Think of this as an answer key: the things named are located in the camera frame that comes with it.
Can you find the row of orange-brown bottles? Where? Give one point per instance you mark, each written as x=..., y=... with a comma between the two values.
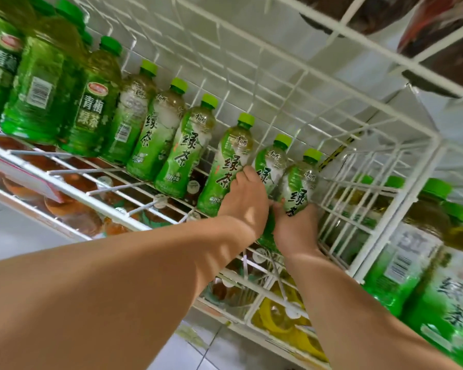
x=69, y=215

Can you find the cluster of yellow bottles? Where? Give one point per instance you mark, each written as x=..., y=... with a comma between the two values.
x=274, y=319

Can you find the row of dark tea bottles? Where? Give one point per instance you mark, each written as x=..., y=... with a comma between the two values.
x=447, y=65

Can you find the person's left forearm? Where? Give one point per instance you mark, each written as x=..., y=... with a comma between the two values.
x=100, y=296

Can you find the row of white-capped amber bottles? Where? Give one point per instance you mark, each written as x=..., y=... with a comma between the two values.
x=220, y=289

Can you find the person's left hand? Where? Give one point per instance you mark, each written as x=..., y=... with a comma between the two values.
x=247, y=208

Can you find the row of large green-capped bottles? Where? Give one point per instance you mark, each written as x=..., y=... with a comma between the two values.
x=409, y=258

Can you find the person's right forearm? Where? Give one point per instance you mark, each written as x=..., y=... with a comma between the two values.
x=351, y=323

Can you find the person's right hand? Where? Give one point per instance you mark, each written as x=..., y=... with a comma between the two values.
x=297, y=235

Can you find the row of dark green bottles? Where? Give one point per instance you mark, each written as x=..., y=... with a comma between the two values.
x=34, y=96

